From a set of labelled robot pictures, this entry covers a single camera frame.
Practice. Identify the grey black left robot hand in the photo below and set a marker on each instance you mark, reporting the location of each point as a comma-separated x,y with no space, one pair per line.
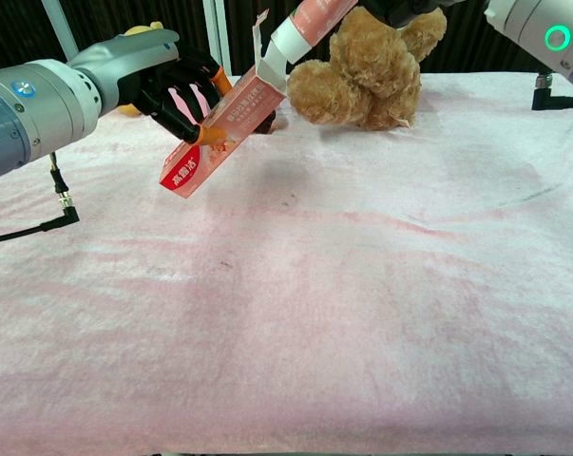
139,57

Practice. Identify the pink Colgate toothpaste box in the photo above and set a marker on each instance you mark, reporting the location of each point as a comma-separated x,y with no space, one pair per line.
229,119

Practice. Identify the pink white toothpaste tube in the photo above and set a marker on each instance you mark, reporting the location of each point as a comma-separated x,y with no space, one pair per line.
310,24

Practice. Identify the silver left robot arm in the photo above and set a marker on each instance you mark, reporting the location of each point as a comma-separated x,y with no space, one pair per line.
24,109

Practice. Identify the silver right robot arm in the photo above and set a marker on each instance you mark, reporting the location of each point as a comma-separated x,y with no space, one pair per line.
528,24

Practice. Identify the yellow duck plush toy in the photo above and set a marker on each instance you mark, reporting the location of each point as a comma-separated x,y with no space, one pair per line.
143,29

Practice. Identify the pink foam cube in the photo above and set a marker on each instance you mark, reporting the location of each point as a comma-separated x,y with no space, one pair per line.
179,102

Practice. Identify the black curtain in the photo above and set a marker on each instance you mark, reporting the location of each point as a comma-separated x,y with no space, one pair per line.
10,28

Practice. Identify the cola plastic bottle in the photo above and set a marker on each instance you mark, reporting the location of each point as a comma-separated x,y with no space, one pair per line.
269,127

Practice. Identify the brown teddy bear plush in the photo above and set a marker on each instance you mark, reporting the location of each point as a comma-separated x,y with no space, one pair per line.
367,71

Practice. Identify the pink fluffy blanket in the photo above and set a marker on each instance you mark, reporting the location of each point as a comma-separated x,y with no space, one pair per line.
314,309

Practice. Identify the upright white frame post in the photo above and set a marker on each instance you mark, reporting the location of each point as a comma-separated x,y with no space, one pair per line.
218,33

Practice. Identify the slanted white frame post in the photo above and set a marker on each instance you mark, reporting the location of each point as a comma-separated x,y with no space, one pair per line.
60,28

